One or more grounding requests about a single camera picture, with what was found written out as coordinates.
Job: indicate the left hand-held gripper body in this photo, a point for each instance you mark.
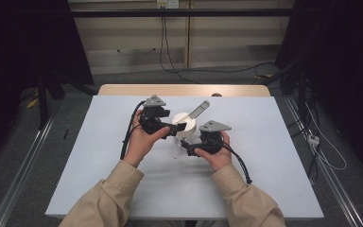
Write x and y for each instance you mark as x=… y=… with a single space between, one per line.
x=151 y=121

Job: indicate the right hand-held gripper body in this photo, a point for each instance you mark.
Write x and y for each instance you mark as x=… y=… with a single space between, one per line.
x=211 y=138

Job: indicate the clear plastic jar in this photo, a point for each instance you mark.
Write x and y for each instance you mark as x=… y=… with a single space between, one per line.
x=182 y=146

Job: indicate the person's right hand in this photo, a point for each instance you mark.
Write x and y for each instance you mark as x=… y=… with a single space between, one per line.
x=219 y=157

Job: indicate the person's left hand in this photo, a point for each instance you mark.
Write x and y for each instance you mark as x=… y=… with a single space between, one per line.
x=141 y=142

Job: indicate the wooden table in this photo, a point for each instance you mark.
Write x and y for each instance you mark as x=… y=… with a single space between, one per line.
x=170 y=90

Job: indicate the dark table grommet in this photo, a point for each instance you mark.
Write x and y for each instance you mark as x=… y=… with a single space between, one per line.
x=216 y=94

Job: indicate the white table board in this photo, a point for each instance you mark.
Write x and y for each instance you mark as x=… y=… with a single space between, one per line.
x=264 y=151

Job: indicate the small black floor item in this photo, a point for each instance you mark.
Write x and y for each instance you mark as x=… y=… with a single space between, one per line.
x=65 y=134

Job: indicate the black horizontal bar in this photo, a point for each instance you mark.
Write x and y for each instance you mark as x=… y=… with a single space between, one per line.
x=182 y=13

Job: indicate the black metal stand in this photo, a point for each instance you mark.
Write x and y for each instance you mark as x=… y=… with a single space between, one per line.
x=301 y=91
x=42 y=104

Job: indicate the yellow floor tape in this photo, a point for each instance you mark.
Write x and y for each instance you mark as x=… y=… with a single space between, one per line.
x=32 y=103

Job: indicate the dark curtain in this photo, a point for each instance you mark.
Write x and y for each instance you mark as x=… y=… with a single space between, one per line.
x=346 y=63
x=19 y=47

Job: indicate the white wall socket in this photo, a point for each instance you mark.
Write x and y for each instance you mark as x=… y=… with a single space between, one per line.
x=167 y=3

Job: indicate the aluminium floor rail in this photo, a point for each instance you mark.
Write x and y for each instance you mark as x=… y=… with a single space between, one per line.
x=331 y=176
x=22 y=170

